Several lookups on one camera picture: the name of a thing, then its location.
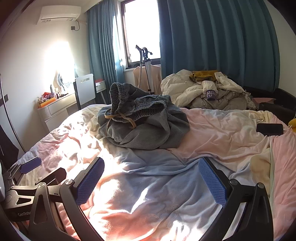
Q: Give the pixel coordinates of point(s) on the grey jacket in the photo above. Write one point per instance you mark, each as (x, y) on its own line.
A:
(231, 99)

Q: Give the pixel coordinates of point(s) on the black sofa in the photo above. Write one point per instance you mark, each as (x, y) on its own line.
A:
(277, 97)

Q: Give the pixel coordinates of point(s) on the vanity mirror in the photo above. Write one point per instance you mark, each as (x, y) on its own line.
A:
(59, 80)

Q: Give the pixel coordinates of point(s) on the dark cloth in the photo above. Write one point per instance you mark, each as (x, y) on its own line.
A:
(8, 143)

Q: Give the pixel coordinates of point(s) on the yellow object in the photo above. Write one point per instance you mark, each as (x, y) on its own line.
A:
(292, 124)

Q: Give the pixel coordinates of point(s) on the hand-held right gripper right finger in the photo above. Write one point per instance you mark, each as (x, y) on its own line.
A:
(212, 183)

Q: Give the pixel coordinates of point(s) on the wide teal curtain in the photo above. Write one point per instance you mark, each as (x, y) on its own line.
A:
(219, 41)

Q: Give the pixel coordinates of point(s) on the pink and white blanket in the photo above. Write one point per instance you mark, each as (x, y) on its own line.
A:
(161, 197)

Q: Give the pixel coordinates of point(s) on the window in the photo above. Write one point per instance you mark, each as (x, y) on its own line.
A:
(141, 30)

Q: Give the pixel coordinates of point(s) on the grey denim pants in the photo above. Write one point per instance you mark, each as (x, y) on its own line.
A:
(148, 129)

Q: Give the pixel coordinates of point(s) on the narrow teal curtain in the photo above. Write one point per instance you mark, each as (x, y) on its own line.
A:
(104, 46)

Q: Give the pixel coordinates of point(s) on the cluster of cosmetic bottles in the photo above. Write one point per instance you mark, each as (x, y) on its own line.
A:
(54, 93)

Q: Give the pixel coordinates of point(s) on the pink cloth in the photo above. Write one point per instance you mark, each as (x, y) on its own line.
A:
(263, 100)

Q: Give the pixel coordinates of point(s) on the white crumpled duvet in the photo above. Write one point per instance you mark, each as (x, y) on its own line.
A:
(182, 92)

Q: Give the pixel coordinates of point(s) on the white garment with purple cuff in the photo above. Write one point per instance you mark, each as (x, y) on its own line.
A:
(210, 91)

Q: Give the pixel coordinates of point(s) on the white vanity dresser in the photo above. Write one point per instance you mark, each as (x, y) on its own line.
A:
(59, 106)

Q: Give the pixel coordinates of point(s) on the white air conditioner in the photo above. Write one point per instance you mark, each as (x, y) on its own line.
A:
(59, 14)

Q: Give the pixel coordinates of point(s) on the black phone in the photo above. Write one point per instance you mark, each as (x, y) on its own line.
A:
(269, 129)

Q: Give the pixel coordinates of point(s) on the mustard yellow cloth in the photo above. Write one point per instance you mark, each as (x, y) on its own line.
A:
(203, 75)

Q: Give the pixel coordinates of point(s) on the orange box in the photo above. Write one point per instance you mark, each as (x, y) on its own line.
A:
(46, 103)

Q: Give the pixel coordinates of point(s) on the curved metal pole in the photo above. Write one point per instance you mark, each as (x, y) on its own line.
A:
(9, 115)

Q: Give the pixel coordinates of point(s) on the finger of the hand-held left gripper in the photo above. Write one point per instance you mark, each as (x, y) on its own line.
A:
(54, 175)
(30, 165)

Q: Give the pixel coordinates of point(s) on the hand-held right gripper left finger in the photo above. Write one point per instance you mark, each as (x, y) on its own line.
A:
(90, 180)

